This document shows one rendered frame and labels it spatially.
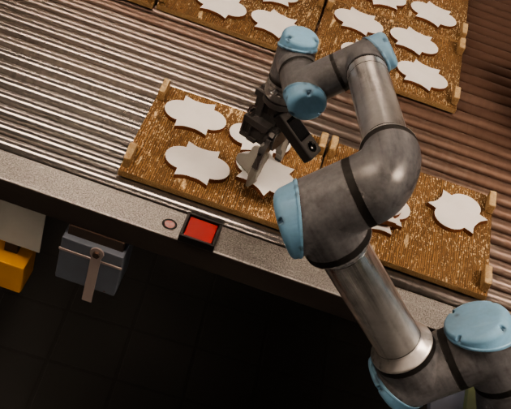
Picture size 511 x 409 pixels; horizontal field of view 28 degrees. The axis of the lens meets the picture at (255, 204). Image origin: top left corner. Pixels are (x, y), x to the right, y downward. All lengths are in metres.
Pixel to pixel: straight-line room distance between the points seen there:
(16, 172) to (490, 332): 0.99
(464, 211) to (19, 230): 0.99
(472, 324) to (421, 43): 1.27
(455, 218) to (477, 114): 0.52
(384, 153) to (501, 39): 1.67
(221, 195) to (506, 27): 1.37
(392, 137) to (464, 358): 0.44
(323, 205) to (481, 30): 1.71
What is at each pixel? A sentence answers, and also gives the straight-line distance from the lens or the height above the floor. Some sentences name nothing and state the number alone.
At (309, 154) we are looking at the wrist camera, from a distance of 2.06.
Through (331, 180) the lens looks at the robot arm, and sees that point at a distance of 1.55.
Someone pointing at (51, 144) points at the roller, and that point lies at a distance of 2.22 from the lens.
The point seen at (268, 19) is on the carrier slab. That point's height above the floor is 0.95.
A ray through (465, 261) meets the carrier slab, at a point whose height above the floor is 0.94.
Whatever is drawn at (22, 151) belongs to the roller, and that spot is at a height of 0.91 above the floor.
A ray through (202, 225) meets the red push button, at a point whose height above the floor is 0.93.
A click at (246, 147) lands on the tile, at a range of 2.29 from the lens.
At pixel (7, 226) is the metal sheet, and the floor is 0.78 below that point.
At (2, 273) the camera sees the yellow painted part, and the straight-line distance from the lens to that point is 2.27.
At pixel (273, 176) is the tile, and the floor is 0.98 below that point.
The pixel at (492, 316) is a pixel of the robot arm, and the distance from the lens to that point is 1.82.
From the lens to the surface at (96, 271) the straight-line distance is 2.16.
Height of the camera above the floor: 2.32
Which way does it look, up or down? 40 degrees down
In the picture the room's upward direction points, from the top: 19 degrees clockwise
